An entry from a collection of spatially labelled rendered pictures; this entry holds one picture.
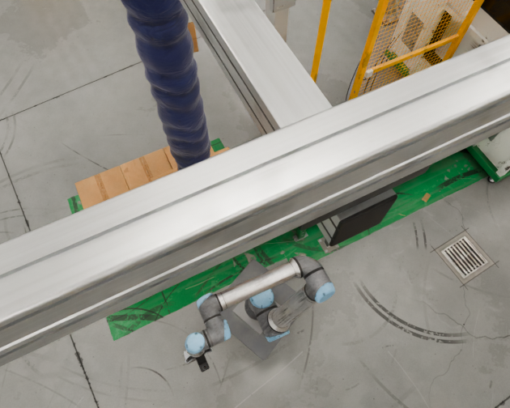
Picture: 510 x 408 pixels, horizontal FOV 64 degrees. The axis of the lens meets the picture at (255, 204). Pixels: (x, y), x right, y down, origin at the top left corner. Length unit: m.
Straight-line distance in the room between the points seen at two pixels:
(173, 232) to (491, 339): 3.84
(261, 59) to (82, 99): 4.41
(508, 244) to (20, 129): 5.06
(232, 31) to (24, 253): 0.54
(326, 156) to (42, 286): 0.31
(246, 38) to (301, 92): 0.16
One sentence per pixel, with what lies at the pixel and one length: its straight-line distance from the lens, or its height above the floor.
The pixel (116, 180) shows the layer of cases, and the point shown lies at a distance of 3.69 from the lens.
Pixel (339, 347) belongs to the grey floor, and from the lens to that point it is 3.68.
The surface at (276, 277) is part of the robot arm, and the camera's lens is 2.10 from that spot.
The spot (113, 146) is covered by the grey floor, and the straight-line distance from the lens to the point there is 4.58.
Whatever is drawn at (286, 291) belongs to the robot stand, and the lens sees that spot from 2.93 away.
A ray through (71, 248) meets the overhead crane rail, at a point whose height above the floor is 3.20.
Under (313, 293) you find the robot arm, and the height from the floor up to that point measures 1.52.
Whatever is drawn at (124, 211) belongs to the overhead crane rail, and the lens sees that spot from 0.44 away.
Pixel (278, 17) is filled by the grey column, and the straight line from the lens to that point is 3.50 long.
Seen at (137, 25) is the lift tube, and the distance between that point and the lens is 1.71.
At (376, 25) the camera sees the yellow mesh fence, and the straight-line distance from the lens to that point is 3.32.
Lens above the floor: 3.59
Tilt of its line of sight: 64 degrees down
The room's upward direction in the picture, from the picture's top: straight up
